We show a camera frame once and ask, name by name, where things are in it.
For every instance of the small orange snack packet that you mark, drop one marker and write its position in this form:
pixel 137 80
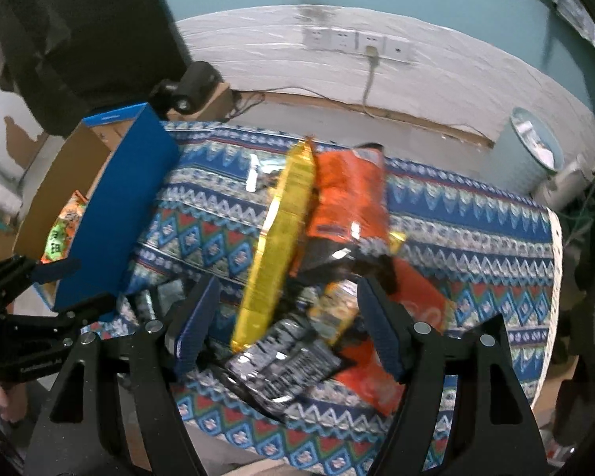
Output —
pixel 337 307

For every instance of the black and silver snack packet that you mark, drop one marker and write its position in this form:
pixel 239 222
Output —
pixel 277 362

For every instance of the white crumpled bag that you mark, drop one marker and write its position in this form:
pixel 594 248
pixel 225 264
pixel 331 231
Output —
pixel 2 198

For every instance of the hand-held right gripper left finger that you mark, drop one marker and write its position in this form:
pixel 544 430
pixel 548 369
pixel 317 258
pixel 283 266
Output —
pixel 198 317

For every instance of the green and orange snack packet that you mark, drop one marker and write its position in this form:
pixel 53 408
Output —
pixel 62 228

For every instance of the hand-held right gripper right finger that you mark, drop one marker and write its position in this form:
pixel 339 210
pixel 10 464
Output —
pixel 379 327

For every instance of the red snack packet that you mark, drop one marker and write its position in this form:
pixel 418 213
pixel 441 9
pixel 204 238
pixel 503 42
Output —
pixel 426 307

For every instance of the orange snack bag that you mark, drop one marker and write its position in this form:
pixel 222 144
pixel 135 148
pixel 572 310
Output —
pixel 347 193

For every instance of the white pipe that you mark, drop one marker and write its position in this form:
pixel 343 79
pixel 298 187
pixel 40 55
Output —
pixel 560 183

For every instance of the blue cardboard box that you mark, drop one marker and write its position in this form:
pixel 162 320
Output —
pixel 129 198

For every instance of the person's left hand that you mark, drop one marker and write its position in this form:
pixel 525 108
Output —
pixel 5 401

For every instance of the small brown cardboard box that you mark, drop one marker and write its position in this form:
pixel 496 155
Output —
pixel 215 104

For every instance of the yellow snack packet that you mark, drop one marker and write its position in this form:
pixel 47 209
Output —
pixel 277 238

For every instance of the white wall socket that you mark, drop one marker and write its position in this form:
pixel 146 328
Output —
pixel 397 49
pixel 316 38
pixel 364 42
pixel 343 41

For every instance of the brown cardboard sheet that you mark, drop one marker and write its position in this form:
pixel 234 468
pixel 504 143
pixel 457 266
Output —
pixel 555 386

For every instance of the dark snack packet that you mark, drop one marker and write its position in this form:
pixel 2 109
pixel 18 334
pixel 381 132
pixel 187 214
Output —
pixel 163 297

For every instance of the blue patterned tablecloth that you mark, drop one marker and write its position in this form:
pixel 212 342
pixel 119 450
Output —
pixel 451 218

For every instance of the pale blue waste bin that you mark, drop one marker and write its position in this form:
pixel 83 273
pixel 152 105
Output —
pixel 520 158

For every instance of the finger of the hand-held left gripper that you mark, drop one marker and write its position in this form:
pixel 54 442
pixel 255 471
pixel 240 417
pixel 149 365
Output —
pixel 54 268
pixel 74 317

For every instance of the dark cloth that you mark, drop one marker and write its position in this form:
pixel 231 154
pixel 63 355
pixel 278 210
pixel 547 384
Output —
pixel 89 34

